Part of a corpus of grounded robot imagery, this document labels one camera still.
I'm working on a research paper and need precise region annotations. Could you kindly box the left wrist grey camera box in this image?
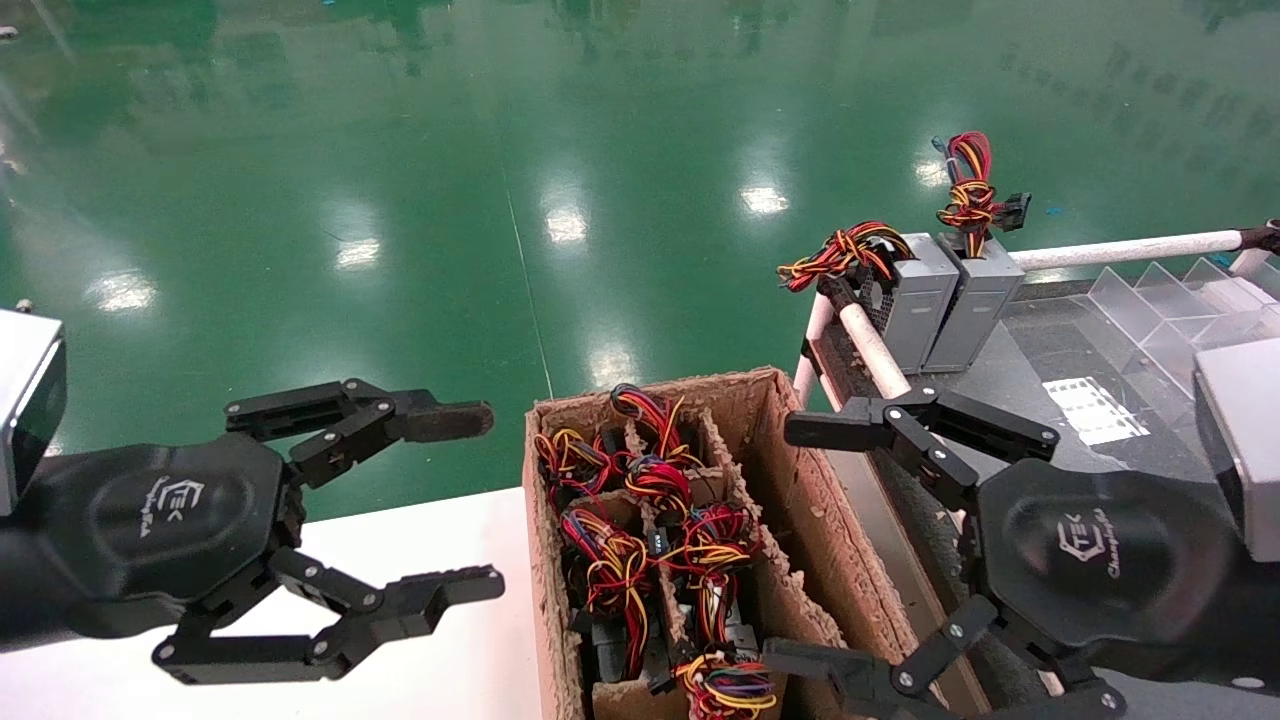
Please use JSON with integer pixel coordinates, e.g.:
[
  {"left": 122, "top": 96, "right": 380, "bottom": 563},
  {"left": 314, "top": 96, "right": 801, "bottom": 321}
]
[{"left": 0, "top": 309, "right": 68, "bottom": 517}]

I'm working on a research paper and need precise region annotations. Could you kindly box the brown cardboard divider box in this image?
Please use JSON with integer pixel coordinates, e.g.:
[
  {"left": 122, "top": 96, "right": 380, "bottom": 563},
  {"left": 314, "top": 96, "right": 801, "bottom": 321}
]
[{"left": 523, "top": 367, "right": 951, "bottom": 720}]

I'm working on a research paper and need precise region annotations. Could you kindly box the black conveyor side strip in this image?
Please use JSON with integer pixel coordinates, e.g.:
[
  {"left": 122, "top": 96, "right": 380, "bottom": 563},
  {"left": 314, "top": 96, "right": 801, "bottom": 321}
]
[{"left": 812, "top": 335, "right": 881, "bottom": 406}]

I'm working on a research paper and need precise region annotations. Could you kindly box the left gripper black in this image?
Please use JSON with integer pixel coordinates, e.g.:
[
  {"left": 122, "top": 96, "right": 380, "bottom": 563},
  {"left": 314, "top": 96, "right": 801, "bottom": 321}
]
[{"left": 30, "top": 379, "right": 506, "bottom": 686}]

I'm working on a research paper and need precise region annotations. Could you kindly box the white rail pipe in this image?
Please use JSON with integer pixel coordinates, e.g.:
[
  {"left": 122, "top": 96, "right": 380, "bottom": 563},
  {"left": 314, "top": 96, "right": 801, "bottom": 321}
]
[
  {"left": 838, "top": 300, "right": 913, "bottom": 399},
  {"left": 792, "top": 293, "right": 837, "bottom": 409},
  {"left": 1010, "top": 229, "right": 1247, "bottom": 273}
]

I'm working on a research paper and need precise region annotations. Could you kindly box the clear acrylic divider rack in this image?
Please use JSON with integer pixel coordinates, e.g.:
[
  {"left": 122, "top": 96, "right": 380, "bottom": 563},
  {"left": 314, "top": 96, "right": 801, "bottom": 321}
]
[{"left": 1087, "top": 257, "right": 1280, "bottom": 399}]

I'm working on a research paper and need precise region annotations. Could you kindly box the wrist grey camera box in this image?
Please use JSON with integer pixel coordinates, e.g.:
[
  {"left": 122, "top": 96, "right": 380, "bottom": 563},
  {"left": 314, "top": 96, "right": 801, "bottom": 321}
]
[
  {"left": 0, "top": 309, "right": 68, "bottom": 517},
  {"left": 1194, "top": 338, "right": 1280, "bottom": 564}
]

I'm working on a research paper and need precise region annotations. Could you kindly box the grey power supply with cables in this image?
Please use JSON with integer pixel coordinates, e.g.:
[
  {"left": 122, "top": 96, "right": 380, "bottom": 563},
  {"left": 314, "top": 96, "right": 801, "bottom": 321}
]
[
  {"left": 921, "top": 131, "right": 1032, "bottom": 374},
  {"left": 608, "top": 383, "right": 703, "bottom": 466},
  {"left": 624, "top": 455, "right": 697, "bottom": 517},
  {"left": 534, "top": 428, "right": 613, "bottom": 503},
  {"left": 664, "top": 502, "right": 763, "bottom": 656},
  {"left": 778, "top": 221, "right": 960, "bottom": 376},
  {"left": 668, "top": 650, "right": 783, "bottom": 720},
  {"left": 558, "top": 505, "right": 669, "bottom": 683}
]

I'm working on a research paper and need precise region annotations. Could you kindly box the right wrist grey camera box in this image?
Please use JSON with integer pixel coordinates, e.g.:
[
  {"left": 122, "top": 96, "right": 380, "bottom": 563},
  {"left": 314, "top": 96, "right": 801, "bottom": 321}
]
[{"left": 1194, "top": 338, "right": 1280, "bottom": 564}]

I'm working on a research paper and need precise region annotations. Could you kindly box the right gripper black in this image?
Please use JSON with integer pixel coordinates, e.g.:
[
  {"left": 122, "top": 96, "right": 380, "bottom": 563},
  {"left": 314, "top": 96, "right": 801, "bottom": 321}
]
[{"left": 764, "top": 386, "right": 1261, "bottom": 720}]

